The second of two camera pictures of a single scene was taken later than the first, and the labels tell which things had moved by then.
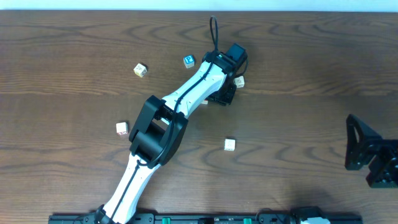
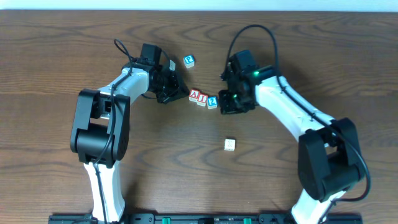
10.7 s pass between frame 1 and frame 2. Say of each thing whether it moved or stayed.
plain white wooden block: stayed
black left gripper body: moved
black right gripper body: moved
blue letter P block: stayed
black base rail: stayed
